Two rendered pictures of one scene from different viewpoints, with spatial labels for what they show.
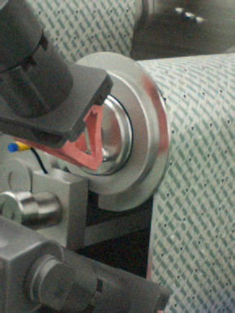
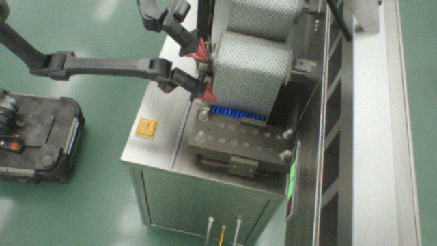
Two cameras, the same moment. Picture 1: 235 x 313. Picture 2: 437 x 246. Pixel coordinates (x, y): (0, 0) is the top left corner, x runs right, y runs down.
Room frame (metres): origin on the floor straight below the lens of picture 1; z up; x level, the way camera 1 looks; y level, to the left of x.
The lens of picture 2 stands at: (0.29, -0.77, 2.27)
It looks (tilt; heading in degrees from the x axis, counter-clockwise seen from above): 57 degrees down; 53
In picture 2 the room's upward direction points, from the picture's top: 10 degrees clockwise
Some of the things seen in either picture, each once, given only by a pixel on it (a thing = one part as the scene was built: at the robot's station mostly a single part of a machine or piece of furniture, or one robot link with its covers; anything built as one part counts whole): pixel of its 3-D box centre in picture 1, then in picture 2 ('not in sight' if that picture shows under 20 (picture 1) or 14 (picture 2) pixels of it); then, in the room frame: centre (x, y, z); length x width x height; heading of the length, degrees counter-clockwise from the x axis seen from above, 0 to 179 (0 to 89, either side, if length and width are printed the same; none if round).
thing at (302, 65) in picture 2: not in sight; (302, 65); (1.05, -0.18, 1.28); 0.06 x 0.05 x 0.02; 140
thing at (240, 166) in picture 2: not in sight; (242, 167); (0.78, -0.31, 0.96); 0.10 x 0.03 x 0.11; 140
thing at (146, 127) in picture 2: not in sight; (146, 127); (0.54, 0.04, 0.91); 0.07 x 0.07 x 0.02; 50
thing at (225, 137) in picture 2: not in sight; (244, 141); (0.83, -0.23, 1.00); 0.40 x 0.16 x 0.06; 140
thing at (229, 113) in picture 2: not in sight; (238, 115); (0.86, -0.13, 1.03); 0.21 x 0.04 x 0.03; 140
